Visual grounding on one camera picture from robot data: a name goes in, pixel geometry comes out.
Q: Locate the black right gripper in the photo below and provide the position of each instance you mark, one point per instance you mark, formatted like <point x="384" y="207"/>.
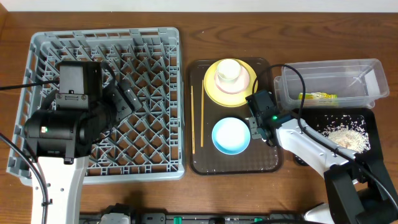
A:
<point x="254" y="126"/>

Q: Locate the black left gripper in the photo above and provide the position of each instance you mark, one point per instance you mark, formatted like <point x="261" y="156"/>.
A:
<point x="123" y="98"/>

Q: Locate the light blue bowl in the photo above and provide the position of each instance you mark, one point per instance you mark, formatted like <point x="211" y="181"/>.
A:
<point x="231" y="136"/>

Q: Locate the yellow green snack wrapper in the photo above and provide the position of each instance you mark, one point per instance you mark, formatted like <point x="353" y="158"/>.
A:
<point x="316" y="95"/>

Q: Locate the leftover rice with nuts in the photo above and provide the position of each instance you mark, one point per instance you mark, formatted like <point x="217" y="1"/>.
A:
<point x="348" y="131"/>

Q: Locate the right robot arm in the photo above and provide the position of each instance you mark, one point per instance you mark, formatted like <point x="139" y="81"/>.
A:
<point x="358" y="190"/>

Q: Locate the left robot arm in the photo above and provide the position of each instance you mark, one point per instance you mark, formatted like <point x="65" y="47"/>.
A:
<point x="60" y="135"/>

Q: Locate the grey plastic dishwasher rack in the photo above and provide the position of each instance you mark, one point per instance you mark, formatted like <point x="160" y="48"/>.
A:
<point x="144" y="146"/>

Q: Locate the black waste tray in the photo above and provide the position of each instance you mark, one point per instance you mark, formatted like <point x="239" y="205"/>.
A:
<point x="375" y="152"/>

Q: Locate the yellow plate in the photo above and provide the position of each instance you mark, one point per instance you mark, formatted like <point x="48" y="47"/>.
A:
<point x="225" y="99"/>

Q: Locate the pink bowl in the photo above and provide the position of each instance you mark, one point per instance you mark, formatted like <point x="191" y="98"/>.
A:
<point x="235" y="86"/>

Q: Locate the dark brown serving tray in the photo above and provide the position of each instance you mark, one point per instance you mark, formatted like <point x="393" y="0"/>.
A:
<point x="207" y="160"/>

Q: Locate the white cup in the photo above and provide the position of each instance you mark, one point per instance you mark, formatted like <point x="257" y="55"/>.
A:
<point x="228" y="70"/>

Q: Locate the right wooden chopstick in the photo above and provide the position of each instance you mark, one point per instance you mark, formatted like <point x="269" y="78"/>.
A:
<point x="202" y="114"/>

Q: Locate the wooden chopstick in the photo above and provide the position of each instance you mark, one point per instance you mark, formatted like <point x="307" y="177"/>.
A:
<point x="202" y="114"/>
<point x="192" y="118"/>

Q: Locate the left wooden chopstick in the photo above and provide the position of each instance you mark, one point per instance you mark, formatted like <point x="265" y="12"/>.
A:
<point x="192" y="118"/>

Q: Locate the clear plastic bin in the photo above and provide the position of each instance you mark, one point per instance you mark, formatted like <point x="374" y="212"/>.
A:
<point x="358" y="83"/>

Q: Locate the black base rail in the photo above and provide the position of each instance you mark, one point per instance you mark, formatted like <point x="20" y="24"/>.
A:
<point x="161" y="216"/>

